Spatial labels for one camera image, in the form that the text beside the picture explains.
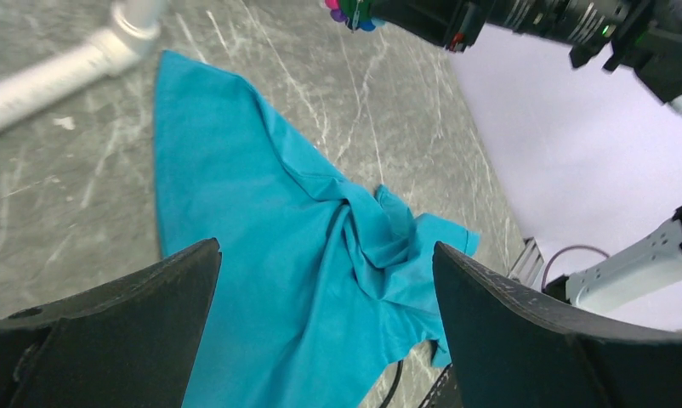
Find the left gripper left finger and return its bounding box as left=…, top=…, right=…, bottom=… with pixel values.
left=0, top=239, right=222, bottom=407

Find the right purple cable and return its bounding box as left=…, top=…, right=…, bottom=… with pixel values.
left=539, top=243, right=611, bottom=291

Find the aluminium rail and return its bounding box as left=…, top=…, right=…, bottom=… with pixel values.
left=509, top=238, right=545, bottom=289

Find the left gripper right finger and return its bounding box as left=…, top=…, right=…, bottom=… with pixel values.
left=433, top=242, right=682, bottom=407

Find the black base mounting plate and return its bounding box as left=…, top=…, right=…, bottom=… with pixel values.
left=418, top=364, right=463, bottom=408

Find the teal t-shirt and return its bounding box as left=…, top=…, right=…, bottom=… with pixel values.
left=154, top=51, right=480, bottom=407

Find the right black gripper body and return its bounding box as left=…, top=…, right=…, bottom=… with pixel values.
left=369, top=0, right=682, bottom=103

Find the white PVC pipe stand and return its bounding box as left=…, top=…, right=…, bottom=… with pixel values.
left=0, top=1, right=168, bottom=132

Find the colourful flower plush patch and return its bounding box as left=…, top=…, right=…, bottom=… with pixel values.
left=324, top=0, right=386, bottom=32

